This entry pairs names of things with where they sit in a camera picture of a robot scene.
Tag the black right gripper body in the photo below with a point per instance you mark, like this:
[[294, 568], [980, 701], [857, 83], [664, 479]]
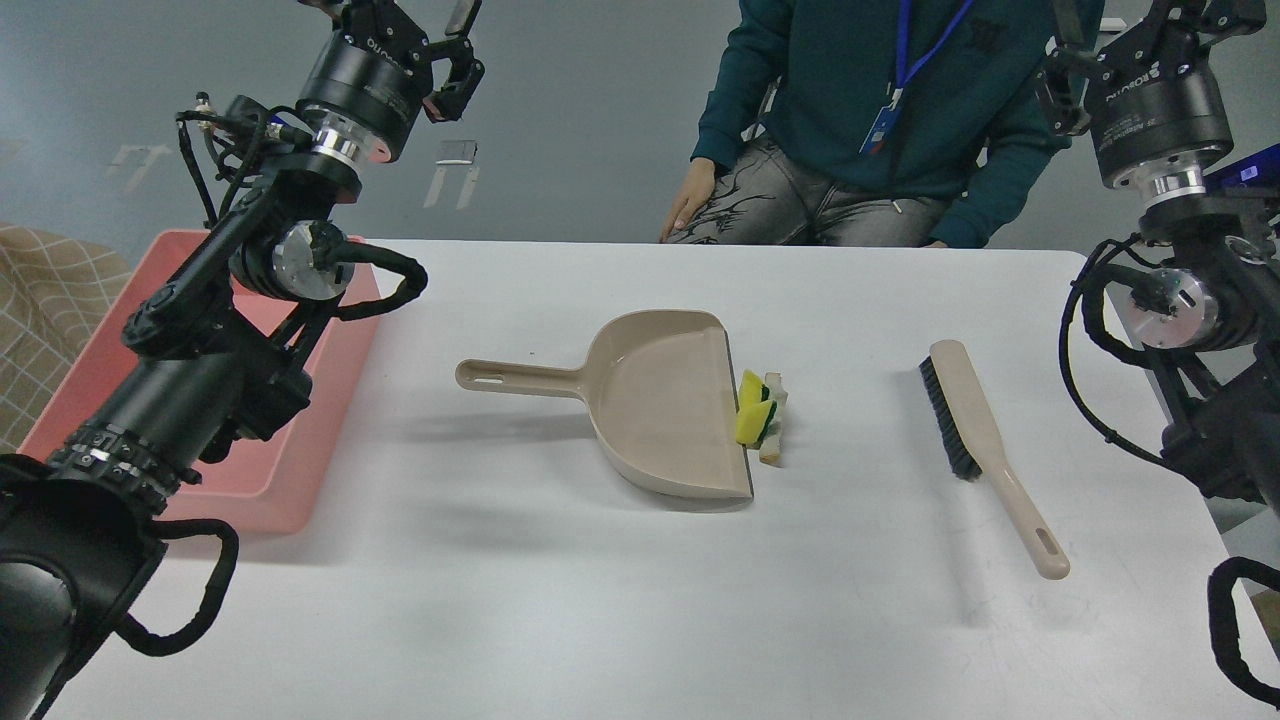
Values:
[[1158, 99]]

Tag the beige brush black bristles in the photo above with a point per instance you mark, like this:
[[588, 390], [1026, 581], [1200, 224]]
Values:
[[975, 449]]

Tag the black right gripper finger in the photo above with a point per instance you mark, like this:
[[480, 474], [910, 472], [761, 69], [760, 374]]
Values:
[[1067, 25], [1064, 79]]

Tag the person's right hand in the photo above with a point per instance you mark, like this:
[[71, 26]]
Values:
[[691, 197]]

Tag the yellow banana peel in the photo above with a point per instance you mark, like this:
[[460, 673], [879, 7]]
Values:
[[754, 409]]

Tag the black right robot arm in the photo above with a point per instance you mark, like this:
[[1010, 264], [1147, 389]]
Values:
[[1192, 295]]

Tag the white bread scrap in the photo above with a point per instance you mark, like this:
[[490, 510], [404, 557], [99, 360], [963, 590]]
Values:
[[770, 448]]

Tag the pink plastic bin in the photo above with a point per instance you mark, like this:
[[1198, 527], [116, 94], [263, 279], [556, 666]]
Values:
[[262, 486]]

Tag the person in teal sweater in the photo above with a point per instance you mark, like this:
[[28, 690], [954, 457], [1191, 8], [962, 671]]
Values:
[[893, 124]]

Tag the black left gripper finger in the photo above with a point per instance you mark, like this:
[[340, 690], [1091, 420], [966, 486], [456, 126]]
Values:
[[448, 102], [463, 16]]

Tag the beige checkered cloth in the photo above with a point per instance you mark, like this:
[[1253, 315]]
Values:
[[54, 293]]

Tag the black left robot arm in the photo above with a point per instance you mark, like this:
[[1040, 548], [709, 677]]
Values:
[[221, 349]]

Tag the beige plastic dustpan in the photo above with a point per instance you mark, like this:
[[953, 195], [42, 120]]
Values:
[[658, 386]]

